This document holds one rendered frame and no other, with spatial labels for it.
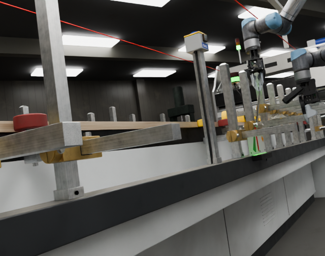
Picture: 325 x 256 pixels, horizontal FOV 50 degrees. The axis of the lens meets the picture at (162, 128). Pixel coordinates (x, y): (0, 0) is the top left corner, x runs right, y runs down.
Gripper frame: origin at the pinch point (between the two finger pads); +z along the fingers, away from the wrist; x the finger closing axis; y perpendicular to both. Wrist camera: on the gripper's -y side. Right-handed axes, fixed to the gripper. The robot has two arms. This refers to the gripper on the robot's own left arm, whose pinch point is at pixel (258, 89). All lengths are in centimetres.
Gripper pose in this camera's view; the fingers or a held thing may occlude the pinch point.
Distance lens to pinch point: 179.9
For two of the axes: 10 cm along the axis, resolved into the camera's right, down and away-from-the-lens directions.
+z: 1.2, 9.9, -1.1
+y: -2.2, -0.8, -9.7
